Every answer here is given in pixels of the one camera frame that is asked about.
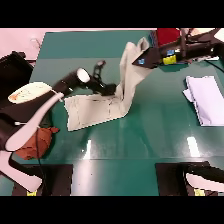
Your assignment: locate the red garment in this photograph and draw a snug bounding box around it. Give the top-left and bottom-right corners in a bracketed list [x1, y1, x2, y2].
[155, 28, 182, 47]

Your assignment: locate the brown garment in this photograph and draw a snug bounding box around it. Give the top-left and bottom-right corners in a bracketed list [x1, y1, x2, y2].
[14, 126, 61, 161]

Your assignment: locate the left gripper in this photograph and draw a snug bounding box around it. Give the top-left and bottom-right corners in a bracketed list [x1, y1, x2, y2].
[87, 78, 118, 97]

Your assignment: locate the beige shirt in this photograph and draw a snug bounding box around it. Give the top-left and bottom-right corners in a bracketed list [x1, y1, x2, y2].
[63, 36, 152, 132]

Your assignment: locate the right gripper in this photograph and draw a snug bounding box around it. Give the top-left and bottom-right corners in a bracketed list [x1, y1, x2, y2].
[131, 46, 163, 70]

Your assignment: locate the black cable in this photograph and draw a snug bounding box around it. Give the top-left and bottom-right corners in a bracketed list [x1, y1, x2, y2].
[203, 58, 224, 74]
[34, 128, 47, 193]

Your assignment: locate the white garment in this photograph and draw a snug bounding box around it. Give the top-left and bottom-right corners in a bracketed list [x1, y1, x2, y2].
[182, 75, 224, 127]

